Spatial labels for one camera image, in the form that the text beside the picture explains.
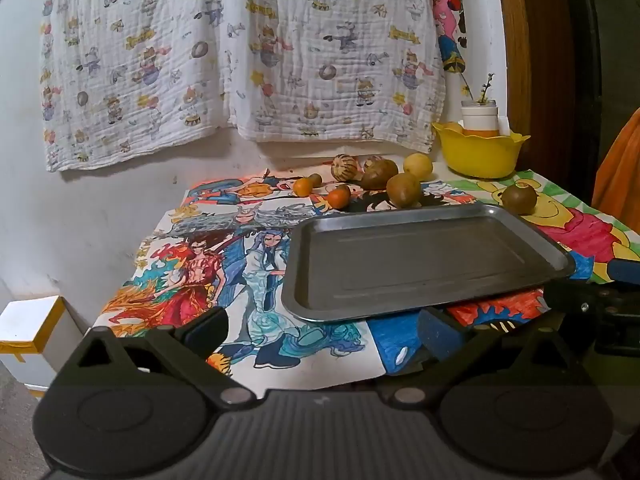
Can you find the white jar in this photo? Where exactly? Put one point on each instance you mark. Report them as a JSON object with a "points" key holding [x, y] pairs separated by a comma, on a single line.
{"points": [[479, 117]]}

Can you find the white box with yellow tape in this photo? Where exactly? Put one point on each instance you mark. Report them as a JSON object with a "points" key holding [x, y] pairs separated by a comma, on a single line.
{"points": [[30, 340]]}

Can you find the orange cloth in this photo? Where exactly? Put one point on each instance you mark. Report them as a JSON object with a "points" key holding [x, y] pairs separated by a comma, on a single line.
{"points": [[620, 180]]}

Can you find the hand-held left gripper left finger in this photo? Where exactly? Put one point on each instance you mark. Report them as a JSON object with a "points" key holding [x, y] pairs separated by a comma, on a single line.
{"points": [[210, 329]]}

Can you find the white printed blanket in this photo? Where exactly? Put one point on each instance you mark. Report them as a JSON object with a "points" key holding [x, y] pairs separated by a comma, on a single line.
{"points": [[225, 50]]}

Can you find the large striped melon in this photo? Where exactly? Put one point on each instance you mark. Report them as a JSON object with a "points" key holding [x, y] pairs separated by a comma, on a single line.
{"points": [[345, 166]]}

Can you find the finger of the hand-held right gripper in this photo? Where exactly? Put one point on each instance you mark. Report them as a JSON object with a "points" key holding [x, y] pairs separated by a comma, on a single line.
{"points": [[625, 272], [575, 300]]}

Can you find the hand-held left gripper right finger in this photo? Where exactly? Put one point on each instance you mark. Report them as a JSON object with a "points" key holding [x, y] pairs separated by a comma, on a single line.
{"points": [[438, 336]]}

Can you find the dark door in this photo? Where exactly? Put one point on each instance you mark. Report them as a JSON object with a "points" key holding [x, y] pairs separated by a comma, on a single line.
{"points": [[585, 60]]}

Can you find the metal tray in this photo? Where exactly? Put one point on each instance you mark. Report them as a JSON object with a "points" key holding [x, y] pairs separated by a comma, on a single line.
{"points": [[425, 260]]}

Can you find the orange tangerine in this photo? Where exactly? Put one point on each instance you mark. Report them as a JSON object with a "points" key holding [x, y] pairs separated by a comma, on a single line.
{"points": [[302, 187], [339, 197]]}

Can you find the pink wall poster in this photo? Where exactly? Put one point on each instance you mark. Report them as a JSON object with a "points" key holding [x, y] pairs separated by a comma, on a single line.
{"points": [[446, 20]]}

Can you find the plant sprig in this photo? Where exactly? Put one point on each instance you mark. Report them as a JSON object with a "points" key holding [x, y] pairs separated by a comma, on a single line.
{"points": [[483, 87]]}

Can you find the small striped melon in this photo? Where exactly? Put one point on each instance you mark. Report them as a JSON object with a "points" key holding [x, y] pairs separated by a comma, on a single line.
{"points": [[371, 162]]}

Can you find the yellow lemon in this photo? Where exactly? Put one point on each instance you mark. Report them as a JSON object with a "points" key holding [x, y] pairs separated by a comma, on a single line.
{"points": [[418, 165]]}

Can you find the fantasy characters coloured drawing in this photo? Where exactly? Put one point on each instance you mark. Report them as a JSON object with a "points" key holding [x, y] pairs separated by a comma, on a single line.
{"points": [[200, 270]]}

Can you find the small brown fruit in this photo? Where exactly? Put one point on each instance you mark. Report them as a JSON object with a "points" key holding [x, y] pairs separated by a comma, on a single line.
{"points": [[315, 180]]}

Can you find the wooden door frame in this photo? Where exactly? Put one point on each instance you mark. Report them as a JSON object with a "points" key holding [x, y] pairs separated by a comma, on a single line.
{"points": [[515, 45]]}

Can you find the yellow plastic bowl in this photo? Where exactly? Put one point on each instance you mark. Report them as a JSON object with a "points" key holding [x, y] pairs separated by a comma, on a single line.
{"points": [[477, 157]]}

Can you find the brown kiwi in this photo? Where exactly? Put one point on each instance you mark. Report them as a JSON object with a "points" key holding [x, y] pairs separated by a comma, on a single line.
{"points": [[403, 191], [519, 198], [379, 175]]}

